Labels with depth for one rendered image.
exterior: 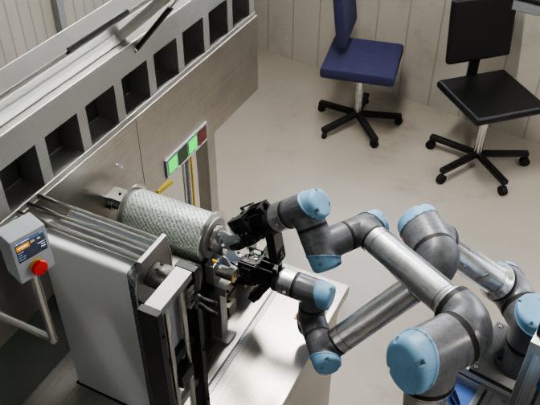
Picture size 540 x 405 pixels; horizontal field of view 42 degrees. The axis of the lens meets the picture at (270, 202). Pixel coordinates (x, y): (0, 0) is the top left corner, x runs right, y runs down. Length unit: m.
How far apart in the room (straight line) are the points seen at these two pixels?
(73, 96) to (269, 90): 3.25
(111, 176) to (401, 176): 2.50
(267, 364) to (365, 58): 2.65
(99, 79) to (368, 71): 2.55
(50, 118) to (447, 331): 1.01
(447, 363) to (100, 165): 1.04
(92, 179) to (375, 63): 2.66
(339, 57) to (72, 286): 2.92
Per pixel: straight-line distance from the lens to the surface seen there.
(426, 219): 1.85
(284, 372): 2.01
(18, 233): 1.27
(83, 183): 1.89
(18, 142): 1.67
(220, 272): 1.87
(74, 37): 1.16
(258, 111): 4.70
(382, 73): 4.18
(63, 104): 1.76
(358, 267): 3.58
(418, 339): 1.39
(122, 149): 2.00
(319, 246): 1.63
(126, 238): 1.59
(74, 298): 1.75
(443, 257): 1.78
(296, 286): 1.89
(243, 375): 2.01
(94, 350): 1.87
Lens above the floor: 2.51
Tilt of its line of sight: 40 degrees down
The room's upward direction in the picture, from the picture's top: straight up
